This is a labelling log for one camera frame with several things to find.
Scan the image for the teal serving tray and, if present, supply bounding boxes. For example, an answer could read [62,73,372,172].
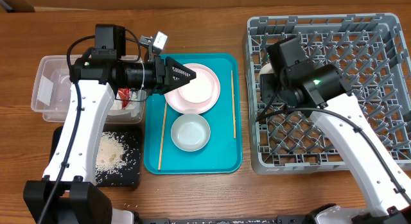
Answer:
[143,53,243,175]

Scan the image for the clear plastic bin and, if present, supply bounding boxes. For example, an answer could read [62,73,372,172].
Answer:
[31,55,146,124]

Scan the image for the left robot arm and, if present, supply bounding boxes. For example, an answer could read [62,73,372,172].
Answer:
[23,24,196,223]

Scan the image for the pink plate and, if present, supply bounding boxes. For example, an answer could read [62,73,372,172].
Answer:
[164,63,221,114]

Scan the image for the red snack wrapper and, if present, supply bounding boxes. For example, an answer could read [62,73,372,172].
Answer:
[118,89,131,109]

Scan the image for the wooden chopstick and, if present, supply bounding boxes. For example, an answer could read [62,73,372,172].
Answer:
[157,101,168,171]
[231,71,236,139]

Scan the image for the grey dishwasher rack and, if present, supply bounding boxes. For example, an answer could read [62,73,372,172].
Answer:
[245,13,410,175]

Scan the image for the black plastic tray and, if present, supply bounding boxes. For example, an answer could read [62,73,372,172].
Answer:
[48,125,143,189]

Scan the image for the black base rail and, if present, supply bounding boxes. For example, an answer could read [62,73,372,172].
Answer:
[141,214,367,224]

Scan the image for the grey bowl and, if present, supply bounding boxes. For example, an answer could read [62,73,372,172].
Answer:
[171,114,211,152]

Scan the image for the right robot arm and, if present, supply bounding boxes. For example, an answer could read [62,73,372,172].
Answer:
[261,35,410,223]

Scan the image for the white napkin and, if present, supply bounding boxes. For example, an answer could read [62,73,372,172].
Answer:
[109,89,139,117]

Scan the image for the pink bowl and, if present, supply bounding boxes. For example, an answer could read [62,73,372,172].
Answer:
[178,68,214,103]

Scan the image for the rice and food scraps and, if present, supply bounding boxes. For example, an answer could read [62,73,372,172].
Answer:
[95,131,141,185]

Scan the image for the cream paper cup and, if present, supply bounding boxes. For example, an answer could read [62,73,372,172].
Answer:
[259,63,274,75]

